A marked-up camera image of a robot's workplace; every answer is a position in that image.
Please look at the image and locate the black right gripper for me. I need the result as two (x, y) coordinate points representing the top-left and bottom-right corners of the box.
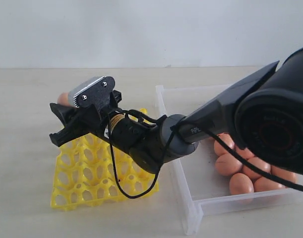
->
(49, 90), (151, 149)

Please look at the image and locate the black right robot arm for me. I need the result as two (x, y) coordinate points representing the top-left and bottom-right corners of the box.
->
(50, 48), (303, 175)

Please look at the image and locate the yellow plastic egg tray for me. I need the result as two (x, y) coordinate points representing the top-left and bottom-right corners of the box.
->
(50, 107), (160, 212)

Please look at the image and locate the clear plastic bin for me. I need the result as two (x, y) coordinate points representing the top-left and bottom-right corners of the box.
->
(156, 84), (303, 235)

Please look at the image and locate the brown egg with line mark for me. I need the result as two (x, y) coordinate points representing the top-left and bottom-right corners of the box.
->
(215, 153), (242, 177)

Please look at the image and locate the brown egg upper middle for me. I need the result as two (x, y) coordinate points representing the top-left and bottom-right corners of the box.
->
(235, 146), (255, 160)

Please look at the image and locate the brown egg front left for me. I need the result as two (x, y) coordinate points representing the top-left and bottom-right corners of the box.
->
(229, 173), (254, 195)

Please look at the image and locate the brown egg centre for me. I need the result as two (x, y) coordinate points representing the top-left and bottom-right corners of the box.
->
(242, 157), (271, 179)

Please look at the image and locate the brown egg front middle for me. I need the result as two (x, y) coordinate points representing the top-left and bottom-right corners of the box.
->
(254, 177), (286, 192)

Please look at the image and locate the brown egg front right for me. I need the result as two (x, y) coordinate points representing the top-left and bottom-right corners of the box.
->
(271, 166), (298, 183)

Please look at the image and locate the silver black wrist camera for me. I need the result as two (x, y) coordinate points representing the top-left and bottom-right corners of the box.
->
(67, 76), (115, 110)

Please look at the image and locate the black camera cable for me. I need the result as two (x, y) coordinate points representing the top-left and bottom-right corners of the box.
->
(108, 109), (303, 199)

